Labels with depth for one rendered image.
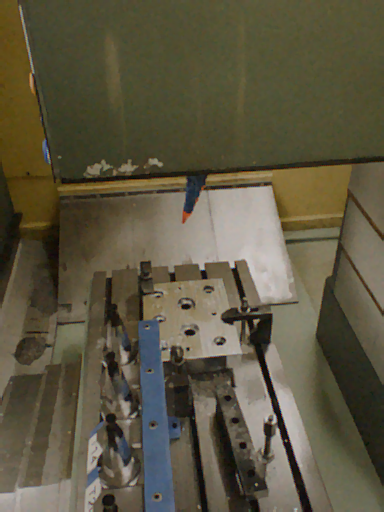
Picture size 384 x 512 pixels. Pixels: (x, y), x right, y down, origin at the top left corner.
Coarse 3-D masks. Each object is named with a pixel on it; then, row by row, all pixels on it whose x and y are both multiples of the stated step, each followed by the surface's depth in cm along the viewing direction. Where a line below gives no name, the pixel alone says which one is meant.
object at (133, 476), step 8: (136, 456) 75; (136, 464) 73; (104, 472) 72; (128, 472) 72; (136, 472) 72; (104, 480) 71; (112, 480) 71; (120, 480) 71; (128, 480) 71; (136, 480) 73
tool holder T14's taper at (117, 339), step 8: (120, 320) 87; (112, 328) 86; (120, 328) 86; (112, 336) 87; (120, 336) 87; (112, 344) 88; (120, 344) 88; (128, 344) 89; (120, 352) 88; (128, 352) 89
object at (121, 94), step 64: (64, 0) 50; (128, 0) 50; (192, 0) 51; (256, 0) 52; (320, 0) 52; (64, 64) 53; (128, 64) 54; (192, 64) 54; (256, 64) 55; (320, 64) 56; (64, 128) 57; (128, 128) 58; (192, 128) 59; (256, 128) 60; (320, 128) 60
